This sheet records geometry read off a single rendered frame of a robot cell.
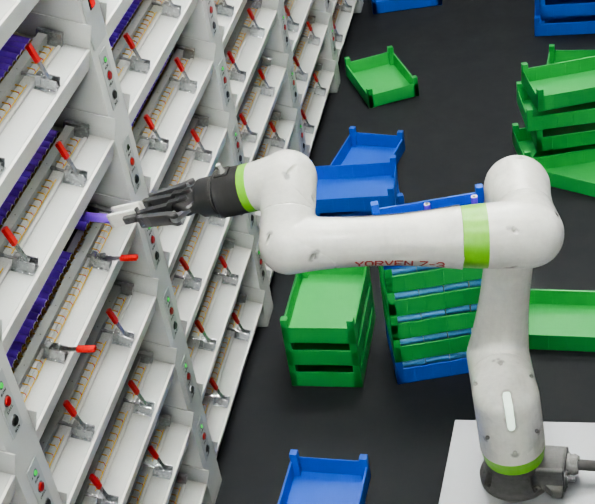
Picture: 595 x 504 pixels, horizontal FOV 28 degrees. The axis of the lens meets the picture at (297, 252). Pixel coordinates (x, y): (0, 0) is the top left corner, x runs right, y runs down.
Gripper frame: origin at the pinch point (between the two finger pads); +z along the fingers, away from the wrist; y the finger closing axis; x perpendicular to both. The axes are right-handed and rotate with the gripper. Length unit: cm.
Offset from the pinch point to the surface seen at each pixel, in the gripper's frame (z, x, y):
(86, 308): 6.4, 8.0, 17.9
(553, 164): -50, 111, -167
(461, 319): -34, 89, -64
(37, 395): 6.5, 7.7, 41.8
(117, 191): 6.5, 0.4, -10.8
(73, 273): 9.3, 3.4, 12.0
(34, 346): 8.8, 3.6, 33.1
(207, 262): 18, 46, -48
